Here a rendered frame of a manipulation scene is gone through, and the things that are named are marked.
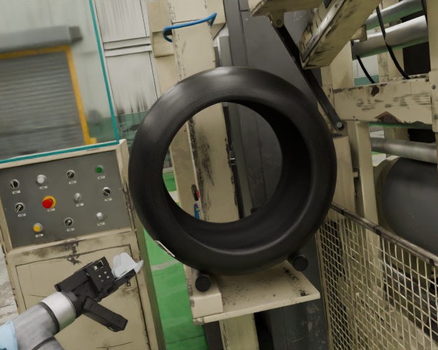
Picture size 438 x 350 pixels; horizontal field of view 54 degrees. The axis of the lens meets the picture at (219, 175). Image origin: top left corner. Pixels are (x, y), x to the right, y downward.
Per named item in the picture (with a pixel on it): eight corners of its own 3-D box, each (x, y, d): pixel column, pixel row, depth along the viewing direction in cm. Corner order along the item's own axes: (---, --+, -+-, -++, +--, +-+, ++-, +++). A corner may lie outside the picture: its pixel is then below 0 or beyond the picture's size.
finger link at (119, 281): (136, 267, 101) (106, 287, 95) (139, 272, 101) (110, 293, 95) (126, 270, 105) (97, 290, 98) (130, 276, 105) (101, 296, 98)
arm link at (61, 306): (64, 331, 87) (50, 333, 93) (83, 318, 91) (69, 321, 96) (46, 299, 87) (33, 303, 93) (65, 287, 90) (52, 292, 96)
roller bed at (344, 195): (299, 212, 171) (290, 138, 166) (335, 205, 173) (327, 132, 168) (318, 224, 152) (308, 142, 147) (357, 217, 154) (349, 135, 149)
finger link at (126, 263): (139, 242, 106) (110, 261, 99) (151, 263, 106) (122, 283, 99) (133, 245, 108) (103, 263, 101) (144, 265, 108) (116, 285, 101)
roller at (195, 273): (200, 248, 152) (188, 253, 152) (197, 237, 152) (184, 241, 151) (213, 289, 118) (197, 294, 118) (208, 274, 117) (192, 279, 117)
